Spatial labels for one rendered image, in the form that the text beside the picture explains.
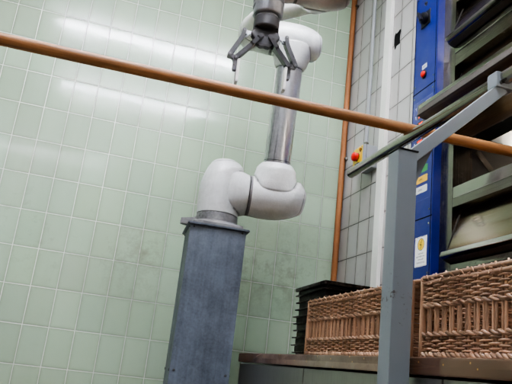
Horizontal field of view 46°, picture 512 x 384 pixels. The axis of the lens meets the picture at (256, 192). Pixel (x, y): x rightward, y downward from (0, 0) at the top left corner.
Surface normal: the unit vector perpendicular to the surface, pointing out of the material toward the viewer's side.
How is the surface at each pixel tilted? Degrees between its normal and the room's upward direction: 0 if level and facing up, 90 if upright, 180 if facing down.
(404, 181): 90
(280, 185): 97
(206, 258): 90
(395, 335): 90
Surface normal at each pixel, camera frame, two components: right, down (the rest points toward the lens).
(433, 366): -0.95, -0.18
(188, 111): 0.29, -0.24
